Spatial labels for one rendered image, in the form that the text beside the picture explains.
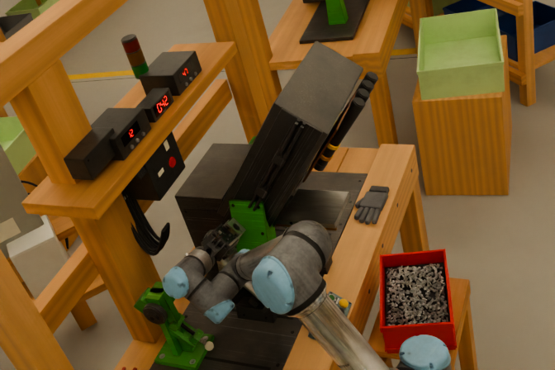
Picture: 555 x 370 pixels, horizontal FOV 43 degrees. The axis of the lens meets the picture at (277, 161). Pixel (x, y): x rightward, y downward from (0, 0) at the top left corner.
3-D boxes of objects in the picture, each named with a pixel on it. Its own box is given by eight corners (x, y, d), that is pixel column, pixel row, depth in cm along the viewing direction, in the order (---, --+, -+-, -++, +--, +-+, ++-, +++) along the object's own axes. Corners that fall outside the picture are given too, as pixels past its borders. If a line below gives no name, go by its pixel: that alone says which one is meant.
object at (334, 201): (351, 198, 230) (349, 191, 228) (336, 231, 218) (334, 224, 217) (244, 192, 246) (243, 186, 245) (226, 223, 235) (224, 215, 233)
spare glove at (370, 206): (365, 188, 265) (364, 183, 263) (392, 191, 260) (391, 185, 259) (348, 224, 251) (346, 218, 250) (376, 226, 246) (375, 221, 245)
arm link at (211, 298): (247, 291, 189) (216, 264, 191) (221, 321, 183) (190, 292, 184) (239, 301, 196) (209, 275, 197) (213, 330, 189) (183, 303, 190)
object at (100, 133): (122, 148, 198) (113, 127, 194) (93, 181, 187) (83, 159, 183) (102, 147, 201) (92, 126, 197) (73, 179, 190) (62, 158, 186)
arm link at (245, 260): (327, 196, 163) (231, 245, 202) (301, 225, 157) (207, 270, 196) (358, 233, 164) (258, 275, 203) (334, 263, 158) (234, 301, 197)
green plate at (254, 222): (282, 251, 225) (273, 191, 217) (271, 264, 218) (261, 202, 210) (250, 248, 230) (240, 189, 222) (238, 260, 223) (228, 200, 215)
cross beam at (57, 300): (232, 97, 287) (226, 78, 282) (42, 348, 194) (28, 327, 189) (222, 97, 290) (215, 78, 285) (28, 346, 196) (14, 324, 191)
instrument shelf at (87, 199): (238, 51, 247) (234, 40, 245) (99, 220, 182) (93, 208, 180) (177, 53, 257) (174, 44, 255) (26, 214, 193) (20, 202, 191)
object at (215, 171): (281, 218, 263) (258, 144, 244) (249, 276, 241) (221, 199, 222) (237, 215, 270) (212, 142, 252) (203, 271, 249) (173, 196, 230)
